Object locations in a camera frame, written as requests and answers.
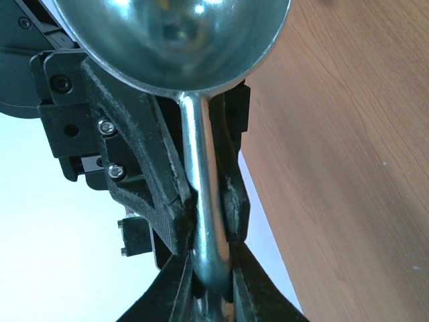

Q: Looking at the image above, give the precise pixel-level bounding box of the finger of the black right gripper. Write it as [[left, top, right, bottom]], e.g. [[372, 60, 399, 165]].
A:
[[209, 94, 250, 243]]

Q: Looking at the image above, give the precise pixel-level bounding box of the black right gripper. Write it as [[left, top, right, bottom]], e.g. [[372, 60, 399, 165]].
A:
[[1, 1, 195, 255]]

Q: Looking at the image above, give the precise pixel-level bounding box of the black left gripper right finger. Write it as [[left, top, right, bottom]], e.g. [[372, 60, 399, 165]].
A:
[[231, 243, 308, 322]]

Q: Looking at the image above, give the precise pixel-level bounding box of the silver metal scoop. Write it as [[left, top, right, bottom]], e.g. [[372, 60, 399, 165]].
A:
[[54, 1, 291, 321]]

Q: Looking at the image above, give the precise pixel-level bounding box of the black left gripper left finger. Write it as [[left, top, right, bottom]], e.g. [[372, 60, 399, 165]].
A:
[[118, 256, 194, 322]]

